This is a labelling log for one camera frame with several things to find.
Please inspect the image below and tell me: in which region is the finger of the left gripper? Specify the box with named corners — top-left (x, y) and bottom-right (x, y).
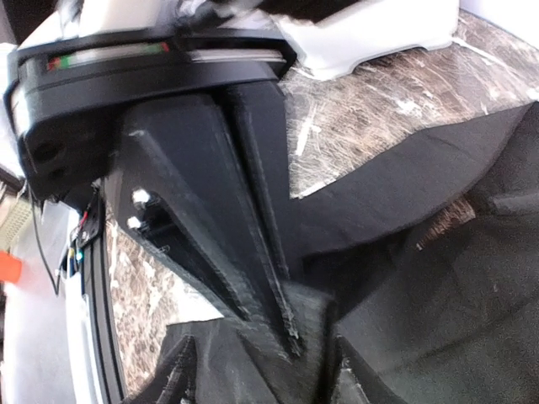
top-left (105, 94), bottom-right (270, 324)
top-left (225, 81), bottom-right (304, 356)

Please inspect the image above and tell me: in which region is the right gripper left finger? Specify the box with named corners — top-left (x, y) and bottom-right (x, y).
top-left (152, 336), bottom-right (197, 404)

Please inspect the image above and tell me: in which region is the black long sleeve shirt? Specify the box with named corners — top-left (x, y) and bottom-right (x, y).
top-left (136, 105), bottom-right (538, 403)

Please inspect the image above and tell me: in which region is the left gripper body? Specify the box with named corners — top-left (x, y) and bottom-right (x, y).
top-left (3, 31), bottom-right (298, 207)

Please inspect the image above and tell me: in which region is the white plastic bin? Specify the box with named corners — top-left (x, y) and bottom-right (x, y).
top-left (274, 0), bottom-right (459, 81)

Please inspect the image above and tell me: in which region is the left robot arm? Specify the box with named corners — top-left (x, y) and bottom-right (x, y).
top-left (4, 1), bottom-right (304, 357)

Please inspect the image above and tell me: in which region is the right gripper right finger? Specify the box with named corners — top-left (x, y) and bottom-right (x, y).
top-left (332, 336), bottom-right (379, 404)

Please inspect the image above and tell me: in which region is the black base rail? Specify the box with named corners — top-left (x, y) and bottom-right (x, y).
top-left (79, 185), bottom-right (126, 403)

